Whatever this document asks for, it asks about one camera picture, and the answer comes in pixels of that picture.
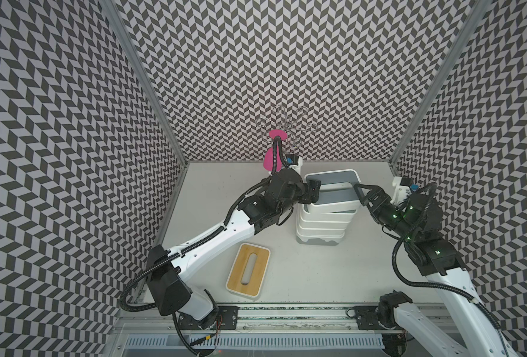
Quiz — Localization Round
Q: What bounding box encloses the grey lid box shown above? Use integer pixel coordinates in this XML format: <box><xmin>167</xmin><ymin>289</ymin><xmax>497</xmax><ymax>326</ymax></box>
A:
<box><xmin>305</xmin><ymin>169</ymin><xmax>361</xmax><ymax>214</ymax></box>
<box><xmin>299</xmin><ymin>205</ymin><xmax>357</xmax><ymax>223</ymax></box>

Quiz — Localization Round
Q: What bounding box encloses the bamboo lid box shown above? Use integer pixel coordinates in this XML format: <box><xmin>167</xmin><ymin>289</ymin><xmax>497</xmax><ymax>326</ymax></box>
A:
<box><xmin>298</xmin><ymin>220</ymin><xmax>349</xmax><ymax>231</ymax></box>
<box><xmin>296</xmin><ymin>227</ymin><xmax>345</xmax><ymax>239</ymax></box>
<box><xmin>226</xmin><ymin>243</ymin><xmax>271</xmax><ymax>300</ymax></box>

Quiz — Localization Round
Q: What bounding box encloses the bamboo lid box back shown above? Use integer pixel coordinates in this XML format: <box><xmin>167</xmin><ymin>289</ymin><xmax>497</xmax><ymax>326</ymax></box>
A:
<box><xmin>298</xmin><ymin>220</ymin><xmax>349</xmax><ymax>231</ymax></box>

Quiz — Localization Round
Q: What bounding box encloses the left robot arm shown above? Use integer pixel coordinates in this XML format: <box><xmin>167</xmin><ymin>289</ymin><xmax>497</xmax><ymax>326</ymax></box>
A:
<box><xmin>145</xmin><ymin>169</ymin><xmax>321</xmax><ymax>321</ymax></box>

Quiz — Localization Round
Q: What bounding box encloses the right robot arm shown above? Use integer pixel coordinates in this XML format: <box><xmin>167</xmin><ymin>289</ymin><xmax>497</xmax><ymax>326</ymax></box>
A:
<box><xmin>354</xmin><ymin>182</ymin><xmax>517</xmax><ymax>356</ymax></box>

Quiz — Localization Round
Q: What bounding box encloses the pink plastic goblet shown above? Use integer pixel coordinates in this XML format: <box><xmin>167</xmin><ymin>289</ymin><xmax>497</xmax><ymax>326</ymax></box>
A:
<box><xmin>263</xmin><ymin>129</ymin><xmax>290</xmax><ymax>175</ymax></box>

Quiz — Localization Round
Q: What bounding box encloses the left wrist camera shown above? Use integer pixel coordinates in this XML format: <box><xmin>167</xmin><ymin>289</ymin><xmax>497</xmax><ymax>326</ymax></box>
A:
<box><xmin>285</xmin><ymin>154</ymin><xmax>303</xmax><ymax>174</ymax></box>

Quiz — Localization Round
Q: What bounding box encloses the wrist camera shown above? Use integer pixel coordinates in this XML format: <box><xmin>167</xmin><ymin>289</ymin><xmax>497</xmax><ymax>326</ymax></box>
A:
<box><xmin>391</xmin><ymin>176</ymin><xmax>419</xmax><ymax>205</ymax></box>
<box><xmin>285</xmin><ymin>154</ymin><xmax>303</xmax><ymax>174</ymax></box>

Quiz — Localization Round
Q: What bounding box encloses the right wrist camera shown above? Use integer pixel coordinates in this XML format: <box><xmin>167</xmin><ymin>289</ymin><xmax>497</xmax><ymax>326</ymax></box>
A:
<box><xmin>391</xmin><ymin>176</ymin><xmax>419</xmax><ymax>205</ymax></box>

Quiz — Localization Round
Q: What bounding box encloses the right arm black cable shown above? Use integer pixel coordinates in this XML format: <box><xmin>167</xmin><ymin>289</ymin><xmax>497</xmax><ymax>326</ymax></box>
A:
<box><xmin>390</xmin><ymin>182</ymin><xmax>501</xmax><ymax>331</ymax></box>

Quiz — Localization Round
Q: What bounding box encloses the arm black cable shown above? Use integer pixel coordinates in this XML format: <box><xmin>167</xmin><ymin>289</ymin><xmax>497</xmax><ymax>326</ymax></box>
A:
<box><xmin>390</xmin><ymin>182</ymin><xmax>501</xmax><ymax>331</ymax></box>
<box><xmin>119</xmin><ymin>225</ymin><xmax>229</xmax><ymax>313</ymax></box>

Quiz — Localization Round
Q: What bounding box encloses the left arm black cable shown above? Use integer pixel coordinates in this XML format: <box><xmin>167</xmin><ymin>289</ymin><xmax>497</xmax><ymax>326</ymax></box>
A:
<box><xmin>119</xmin><ymin>225</ymin><xmax>229</xmax><ymax>313</ymax></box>

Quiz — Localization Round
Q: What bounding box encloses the aluminium front rail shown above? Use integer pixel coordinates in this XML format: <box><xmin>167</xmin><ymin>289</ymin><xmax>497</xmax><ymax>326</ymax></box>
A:
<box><xmin>102</xmin><ymin>303</ymin><xmax>470</xmax><ymax>356</ymax></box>

